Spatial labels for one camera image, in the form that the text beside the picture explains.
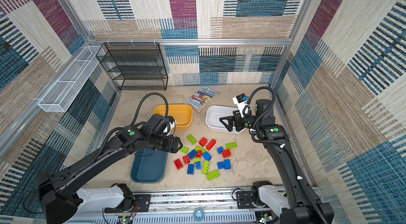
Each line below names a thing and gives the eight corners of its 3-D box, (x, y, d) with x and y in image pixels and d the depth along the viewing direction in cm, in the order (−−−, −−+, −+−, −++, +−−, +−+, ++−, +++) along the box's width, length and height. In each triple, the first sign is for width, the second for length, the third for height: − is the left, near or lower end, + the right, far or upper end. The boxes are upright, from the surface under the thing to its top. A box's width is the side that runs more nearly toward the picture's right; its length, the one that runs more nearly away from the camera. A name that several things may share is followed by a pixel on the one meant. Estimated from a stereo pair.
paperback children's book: (186, 103, 113) (185, 100, 111) (203, 87, 122) (203, 85, 120) (199, 112, 108) (199, 109, 106) (217, 95, 117) (217, 92, 115)
